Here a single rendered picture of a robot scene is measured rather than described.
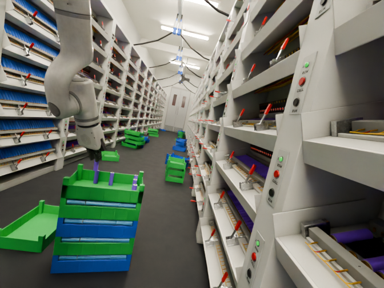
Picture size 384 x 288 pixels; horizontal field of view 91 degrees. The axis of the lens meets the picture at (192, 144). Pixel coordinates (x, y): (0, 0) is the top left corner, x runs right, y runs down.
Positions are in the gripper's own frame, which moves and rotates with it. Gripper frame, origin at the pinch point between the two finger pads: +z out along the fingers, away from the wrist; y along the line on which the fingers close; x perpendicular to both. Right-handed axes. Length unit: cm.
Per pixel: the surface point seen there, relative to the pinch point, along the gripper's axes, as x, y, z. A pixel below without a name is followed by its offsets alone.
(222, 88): 122, 32, -6
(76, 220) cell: -18.0, 2.9, 19.3
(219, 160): 38, 49, 12
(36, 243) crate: -24.7, -17.1, 36.4
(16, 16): 42, -81, -48
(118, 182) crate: 6.5, 3.8, 19.6
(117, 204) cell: -8.3, 15.0, 15.2
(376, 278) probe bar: -32, 77, -24
